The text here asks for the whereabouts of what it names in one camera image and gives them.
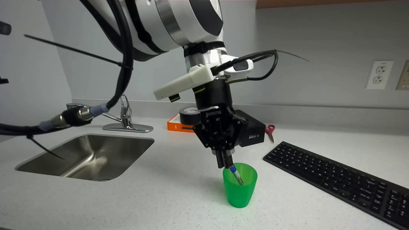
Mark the red scissors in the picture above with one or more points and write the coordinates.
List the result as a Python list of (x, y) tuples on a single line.
[(270, 130)]

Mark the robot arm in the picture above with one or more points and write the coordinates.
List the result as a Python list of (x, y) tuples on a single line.
[(179, 22)]

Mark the roll of black tape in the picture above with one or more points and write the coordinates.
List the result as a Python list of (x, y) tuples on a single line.
[(188, 115)]

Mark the green plastic cup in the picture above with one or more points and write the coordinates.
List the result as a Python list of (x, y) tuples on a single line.
[(239, 193)]

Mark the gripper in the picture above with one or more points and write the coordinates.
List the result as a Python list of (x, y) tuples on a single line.
[(214, 99)]

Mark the orange box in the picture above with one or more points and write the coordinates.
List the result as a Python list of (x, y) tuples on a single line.
[(174, 124)]

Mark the blue pen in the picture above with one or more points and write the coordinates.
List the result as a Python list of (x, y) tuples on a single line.
[(235, 174)]

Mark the steel sink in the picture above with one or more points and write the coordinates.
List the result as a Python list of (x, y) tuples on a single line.
[(92, 156)]

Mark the black keyboard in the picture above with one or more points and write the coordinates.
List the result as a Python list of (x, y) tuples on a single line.
[(338, 179)]

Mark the black box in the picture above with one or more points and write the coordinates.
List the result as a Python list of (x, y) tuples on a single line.
[(254, 129)]

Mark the chrome tap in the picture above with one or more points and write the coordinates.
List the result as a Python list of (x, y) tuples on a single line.
[(126, 119)]

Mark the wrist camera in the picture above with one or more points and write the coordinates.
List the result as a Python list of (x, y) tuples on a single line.
[(179, 84)]

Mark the beige switch plate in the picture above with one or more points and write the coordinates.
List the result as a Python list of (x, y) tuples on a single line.
[(404, 76)]

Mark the white wall socket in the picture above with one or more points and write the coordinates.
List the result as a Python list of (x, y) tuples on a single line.
[(379, 75)]

